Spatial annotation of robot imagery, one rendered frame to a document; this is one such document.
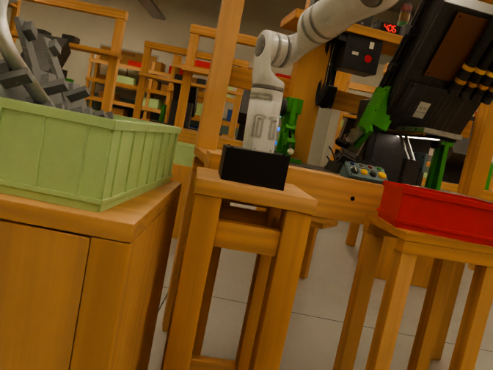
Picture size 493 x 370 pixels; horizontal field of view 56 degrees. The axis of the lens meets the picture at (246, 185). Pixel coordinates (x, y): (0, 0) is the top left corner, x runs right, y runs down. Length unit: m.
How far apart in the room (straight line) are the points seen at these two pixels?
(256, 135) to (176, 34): 11.04
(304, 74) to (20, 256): 1.60
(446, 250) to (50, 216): 1.06
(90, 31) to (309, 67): 10.83
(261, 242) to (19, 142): 0.64
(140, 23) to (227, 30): 10.38
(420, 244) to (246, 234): 0.50
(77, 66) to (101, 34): 0.99
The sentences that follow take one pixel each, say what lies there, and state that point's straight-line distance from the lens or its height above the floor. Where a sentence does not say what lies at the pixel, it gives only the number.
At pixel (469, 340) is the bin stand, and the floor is 0.51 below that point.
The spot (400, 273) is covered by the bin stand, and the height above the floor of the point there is 0.68.
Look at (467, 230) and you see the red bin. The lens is 1.51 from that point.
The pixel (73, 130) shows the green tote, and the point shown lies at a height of 0.93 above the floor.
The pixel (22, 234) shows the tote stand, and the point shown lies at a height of 0.73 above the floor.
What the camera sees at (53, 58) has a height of 1.08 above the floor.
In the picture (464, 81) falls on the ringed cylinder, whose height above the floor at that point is 1.32.
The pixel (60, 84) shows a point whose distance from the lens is 1.19.
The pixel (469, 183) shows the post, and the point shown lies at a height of 0.95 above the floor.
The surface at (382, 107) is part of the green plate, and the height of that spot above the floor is 1.19.
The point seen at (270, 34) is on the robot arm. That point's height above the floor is 1.25.
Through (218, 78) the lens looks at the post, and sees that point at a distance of 2.12.
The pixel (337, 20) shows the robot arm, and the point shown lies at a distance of 1.10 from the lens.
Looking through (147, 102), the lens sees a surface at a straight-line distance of 11.47.
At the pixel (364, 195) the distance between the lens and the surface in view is 1.67.
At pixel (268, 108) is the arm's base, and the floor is 1.06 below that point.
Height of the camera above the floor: 0.98
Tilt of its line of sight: 6 degrees down
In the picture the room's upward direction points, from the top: 11 degrees clockwise
